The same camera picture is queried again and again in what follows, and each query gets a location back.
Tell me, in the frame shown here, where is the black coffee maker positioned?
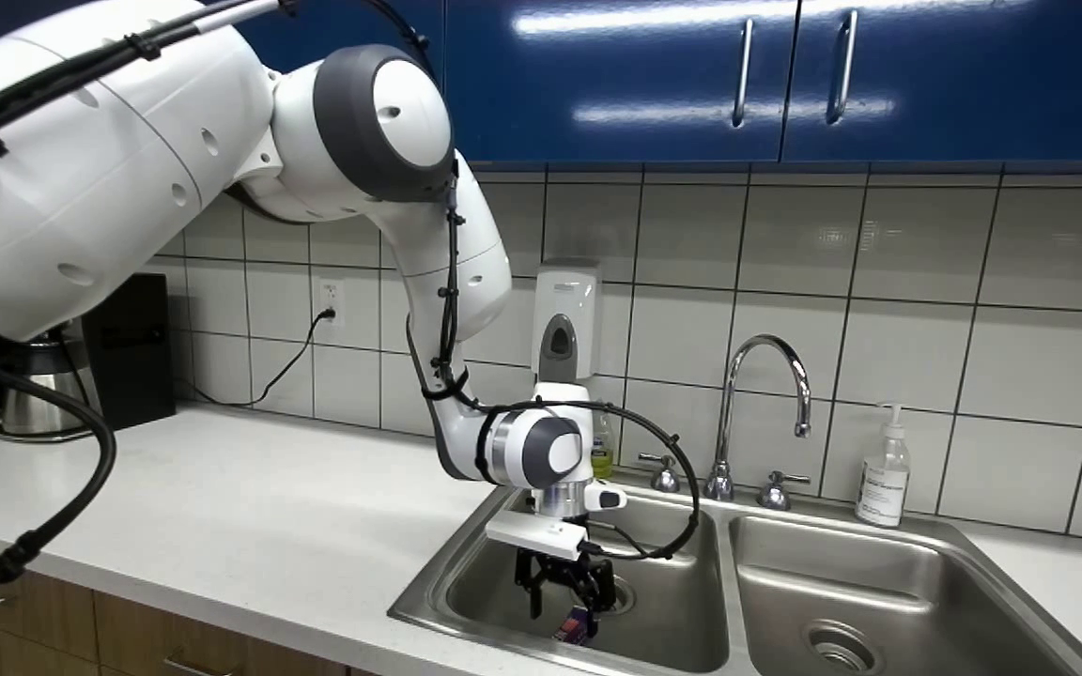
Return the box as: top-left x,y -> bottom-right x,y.
73,272 -> 181,433

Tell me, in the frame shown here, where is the yellow dish soap bottle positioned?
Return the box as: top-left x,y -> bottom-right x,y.
588,407 -> 626,483

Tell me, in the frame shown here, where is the clear pump soap bottle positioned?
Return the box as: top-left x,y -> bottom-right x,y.
853,403 -> 917,528

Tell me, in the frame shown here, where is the stainless steel double sink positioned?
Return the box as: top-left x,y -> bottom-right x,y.
386,458 -> 1082,676

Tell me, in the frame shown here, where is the wooden base cabinet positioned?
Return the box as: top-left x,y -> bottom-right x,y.
0,561 -> 373,676

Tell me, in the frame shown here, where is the purple protein chocolate bar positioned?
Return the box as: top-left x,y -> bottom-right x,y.
556,606 -> 606,647

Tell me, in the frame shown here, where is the silver cabinet door handle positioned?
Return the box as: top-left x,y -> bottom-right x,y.
827,6 -> 866,133
728,14 -> 762,134

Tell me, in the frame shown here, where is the white wall outlet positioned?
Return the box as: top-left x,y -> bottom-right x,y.
308,273 -> 350,327

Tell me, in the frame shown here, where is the black power cord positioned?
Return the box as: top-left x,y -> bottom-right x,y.
251,304 -> 341,412

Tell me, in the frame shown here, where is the steel coffee carafe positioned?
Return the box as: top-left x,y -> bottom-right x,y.
0,327 -> 98,442

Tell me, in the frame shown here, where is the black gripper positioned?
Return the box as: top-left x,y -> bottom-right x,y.
510,552 -> 624,620

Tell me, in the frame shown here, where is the chrome faucet handle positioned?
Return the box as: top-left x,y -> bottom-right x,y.
636,452 -> 689,495
754,468 -> 815,516

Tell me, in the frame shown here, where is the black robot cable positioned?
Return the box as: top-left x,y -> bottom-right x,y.
0,0 -> 705,676

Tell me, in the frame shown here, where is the chrome gooseneck faucet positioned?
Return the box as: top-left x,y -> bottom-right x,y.
698,329 -> 819,505

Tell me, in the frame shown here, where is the white wall soap dispenser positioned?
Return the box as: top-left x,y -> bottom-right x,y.
531,268 -> 600,407

